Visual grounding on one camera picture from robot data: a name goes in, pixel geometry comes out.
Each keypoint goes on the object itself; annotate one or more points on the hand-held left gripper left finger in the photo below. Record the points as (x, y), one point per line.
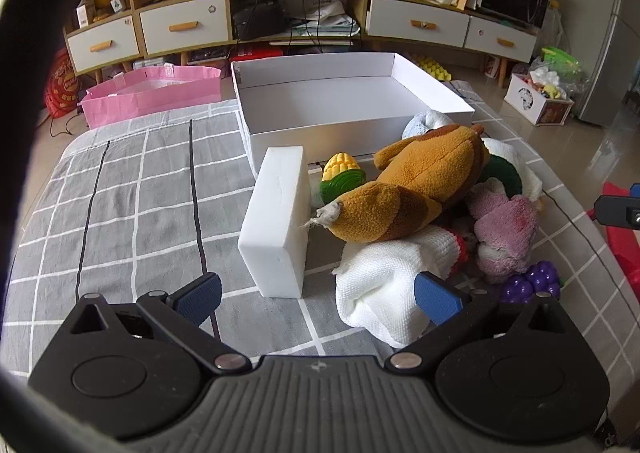
(200, 295)

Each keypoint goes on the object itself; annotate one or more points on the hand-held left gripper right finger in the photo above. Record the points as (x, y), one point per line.
(437, 300)

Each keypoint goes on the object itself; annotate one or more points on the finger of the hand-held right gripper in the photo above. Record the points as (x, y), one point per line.
(617, 212)
(636, 190)

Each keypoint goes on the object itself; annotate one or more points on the purple toy grapes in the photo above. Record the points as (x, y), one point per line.
(535, 278)

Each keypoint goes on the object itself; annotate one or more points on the pink plush toy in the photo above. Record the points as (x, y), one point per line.
(505, 218)

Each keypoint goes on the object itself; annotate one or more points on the white foam block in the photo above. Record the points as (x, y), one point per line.
(280, 213)

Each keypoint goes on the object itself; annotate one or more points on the brown plush toy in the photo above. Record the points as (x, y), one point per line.
(425, 163)

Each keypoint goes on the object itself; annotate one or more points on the toy corn cob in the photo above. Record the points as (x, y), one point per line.
(340, 165)

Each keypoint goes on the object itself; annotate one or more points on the white cardboard box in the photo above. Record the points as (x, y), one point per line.
(325, 103)

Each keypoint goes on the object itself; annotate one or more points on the grey checked desktop cloth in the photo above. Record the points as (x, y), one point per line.
(150, 203)

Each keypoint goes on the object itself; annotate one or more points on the red stool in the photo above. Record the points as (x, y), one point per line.
(622, 243)

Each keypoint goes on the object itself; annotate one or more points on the white toy box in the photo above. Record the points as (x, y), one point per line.
(525, 98)

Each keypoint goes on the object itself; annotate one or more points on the green plastic toy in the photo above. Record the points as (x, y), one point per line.
(560, 57)

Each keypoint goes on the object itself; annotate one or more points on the grey refrigerator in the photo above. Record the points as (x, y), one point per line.
(615, 33)

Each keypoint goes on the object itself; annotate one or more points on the white cabinet drawer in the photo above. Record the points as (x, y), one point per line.
(102, 45)
(417, 20)
(500, 38)
(182, 25)

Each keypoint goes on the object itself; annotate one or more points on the pink paper bag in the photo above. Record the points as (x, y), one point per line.
(150, 95)

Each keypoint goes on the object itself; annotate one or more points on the yellow bumpy tray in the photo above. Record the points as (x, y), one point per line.
(432, 68)

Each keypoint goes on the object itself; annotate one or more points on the red shoe box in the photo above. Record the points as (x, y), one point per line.
(260, 53)

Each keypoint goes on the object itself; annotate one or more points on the red bag gold print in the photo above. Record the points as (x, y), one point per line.
(62, 83)

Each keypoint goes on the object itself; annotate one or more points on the black bag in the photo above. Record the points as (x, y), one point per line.
(260, 18)

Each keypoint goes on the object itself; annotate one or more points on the pile of plastic packets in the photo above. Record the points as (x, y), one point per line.
(325, 20)

